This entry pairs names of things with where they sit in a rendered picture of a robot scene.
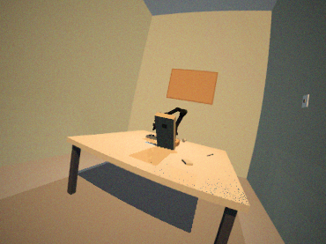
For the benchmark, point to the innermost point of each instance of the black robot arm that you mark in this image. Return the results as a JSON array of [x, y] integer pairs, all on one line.
[[183, 112]]

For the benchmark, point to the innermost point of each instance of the grey service panel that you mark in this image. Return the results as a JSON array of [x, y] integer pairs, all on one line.
[[165, 130]]

